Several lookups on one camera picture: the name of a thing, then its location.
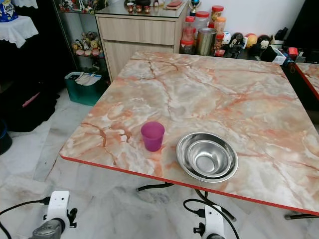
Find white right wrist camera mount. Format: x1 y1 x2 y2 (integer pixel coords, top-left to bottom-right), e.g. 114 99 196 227
203 205 225 239

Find large steel bowl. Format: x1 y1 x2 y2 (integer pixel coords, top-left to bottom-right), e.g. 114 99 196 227
176 132 239 183

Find steel canister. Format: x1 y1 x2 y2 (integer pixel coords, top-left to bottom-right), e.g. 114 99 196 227
196 27 218 56

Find glass display shelf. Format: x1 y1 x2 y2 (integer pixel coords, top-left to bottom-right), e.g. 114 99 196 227
52 0 110 90

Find red-lid jar white contents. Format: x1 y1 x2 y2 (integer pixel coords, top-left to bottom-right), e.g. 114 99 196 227
194 11 211 30

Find black flat-screen television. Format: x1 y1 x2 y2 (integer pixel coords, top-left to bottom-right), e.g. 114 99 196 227
287 0 319 50

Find small steel bowl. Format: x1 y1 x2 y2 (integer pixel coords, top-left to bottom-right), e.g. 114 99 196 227
186 139 232 178

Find blue and white tin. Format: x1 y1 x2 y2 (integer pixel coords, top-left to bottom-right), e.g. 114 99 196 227
0 0 19 23

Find short red-lid jar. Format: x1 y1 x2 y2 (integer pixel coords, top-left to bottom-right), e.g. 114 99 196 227
180 39 195 54

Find teal box with papers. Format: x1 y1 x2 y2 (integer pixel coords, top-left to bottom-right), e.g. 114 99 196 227
65 71 106 106

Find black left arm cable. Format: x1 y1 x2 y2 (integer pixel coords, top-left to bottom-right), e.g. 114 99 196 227
0 196 53 239

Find small white box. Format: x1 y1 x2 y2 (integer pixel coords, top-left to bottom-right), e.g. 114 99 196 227
261 45 288 65

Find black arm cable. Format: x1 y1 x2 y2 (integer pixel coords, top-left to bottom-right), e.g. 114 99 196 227
183 198 241 239
0 196 53 239

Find tall red-lid jar orange contents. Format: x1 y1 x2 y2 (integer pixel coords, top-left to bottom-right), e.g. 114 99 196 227
211 5 227 35

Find black mouse figurine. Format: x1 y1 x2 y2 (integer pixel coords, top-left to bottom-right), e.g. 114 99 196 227
229 33 245 49

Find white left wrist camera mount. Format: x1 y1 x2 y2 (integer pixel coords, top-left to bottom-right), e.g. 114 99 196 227
49 191 71 223

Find purple plastic cup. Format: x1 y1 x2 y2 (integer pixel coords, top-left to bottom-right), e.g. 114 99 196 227
141 121 165 152

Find black bag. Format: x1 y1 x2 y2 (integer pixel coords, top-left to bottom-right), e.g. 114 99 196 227
0 82 60 132

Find white lace cloth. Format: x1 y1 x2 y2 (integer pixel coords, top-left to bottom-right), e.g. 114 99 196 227
0 16 38 49

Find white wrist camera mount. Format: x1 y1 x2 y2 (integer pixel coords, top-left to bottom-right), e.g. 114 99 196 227
49 191 71 223
203 205 225 239

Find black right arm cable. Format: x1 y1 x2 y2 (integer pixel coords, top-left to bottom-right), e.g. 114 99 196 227
183 198 241 239

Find dark blue bucket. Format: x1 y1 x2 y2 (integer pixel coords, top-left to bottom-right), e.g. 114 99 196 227
0 119 13 155

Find small trophy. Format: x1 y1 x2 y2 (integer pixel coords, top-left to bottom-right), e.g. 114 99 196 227
189 0 201 13

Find red wallet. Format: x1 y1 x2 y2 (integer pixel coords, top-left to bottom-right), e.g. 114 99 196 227
165 0 185 10

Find orange round figurine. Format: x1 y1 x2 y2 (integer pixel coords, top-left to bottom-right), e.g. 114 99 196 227
244 33 258 49

